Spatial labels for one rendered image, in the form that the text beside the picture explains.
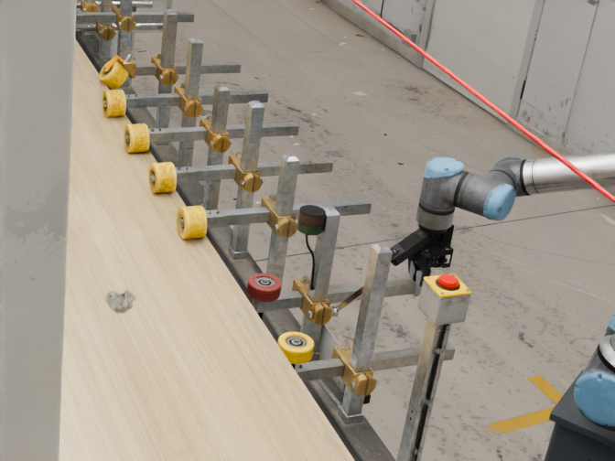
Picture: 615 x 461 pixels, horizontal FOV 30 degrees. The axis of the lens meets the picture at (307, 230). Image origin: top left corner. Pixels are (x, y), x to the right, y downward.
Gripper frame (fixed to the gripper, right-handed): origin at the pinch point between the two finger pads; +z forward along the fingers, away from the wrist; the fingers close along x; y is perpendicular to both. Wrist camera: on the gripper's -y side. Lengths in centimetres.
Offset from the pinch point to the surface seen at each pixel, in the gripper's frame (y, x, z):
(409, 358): -15.1, -26.6, -0.7
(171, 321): -68, -11, -9
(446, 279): -29, -55, -42
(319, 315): -30.4, -8.6, -3.3
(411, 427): -31, -56, -7
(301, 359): -44, -29, -7
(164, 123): -30, 119, 4
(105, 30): -31, 191, -1
